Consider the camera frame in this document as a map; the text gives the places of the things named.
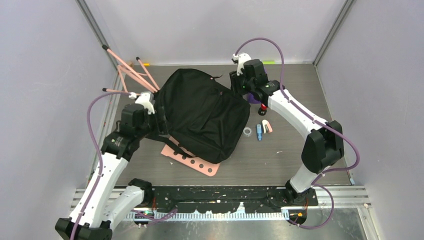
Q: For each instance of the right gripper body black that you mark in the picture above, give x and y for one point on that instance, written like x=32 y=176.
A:
x=241 y=85

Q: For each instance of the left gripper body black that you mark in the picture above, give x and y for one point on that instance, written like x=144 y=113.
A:
x=162 y=125

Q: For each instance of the red cap glue bottle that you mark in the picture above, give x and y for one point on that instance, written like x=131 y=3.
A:
x=262 y=111

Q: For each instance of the black student backpack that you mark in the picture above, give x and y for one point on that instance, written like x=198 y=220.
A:
x=203 y=116

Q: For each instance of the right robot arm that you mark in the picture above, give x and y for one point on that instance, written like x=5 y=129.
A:
x=323 y=145

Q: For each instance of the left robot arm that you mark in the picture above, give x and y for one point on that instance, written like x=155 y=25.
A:
x=93 y=218

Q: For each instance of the green tape marker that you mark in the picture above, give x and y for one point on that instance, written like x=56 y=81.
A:
x=269 y=62

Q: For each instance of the blue marker pen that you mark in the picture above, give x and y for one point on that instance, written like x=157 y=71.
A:
x=259 y=131

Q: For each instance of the clear tape roll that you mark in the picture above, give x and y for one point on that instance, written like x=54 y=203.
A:
x=247 y=131

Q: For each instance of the pink white stapler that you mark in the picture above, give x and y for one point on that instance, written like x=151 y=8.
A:
x=267 y=128

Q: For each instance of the pink perforated board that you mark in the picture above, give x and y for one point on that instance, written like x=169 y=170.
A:
x=195 y=163

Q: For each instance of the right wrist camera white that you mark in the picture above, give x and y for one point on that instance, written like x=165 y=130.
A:
x=240 y=59

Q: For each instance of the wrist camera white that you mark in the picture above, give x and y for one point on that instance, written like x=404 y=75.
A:
x=146 y=99
x=240 y=59

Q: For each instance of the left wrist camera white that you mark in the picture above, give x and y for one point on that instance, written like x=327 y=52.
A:
x=146 y=99

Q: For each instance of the pink metal stool frame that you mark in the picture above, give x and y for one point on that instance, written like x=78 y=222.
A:
x=144 y=79

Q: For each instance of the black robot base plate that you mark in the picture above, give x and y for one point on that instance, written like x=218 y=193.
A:
x=224 y=199

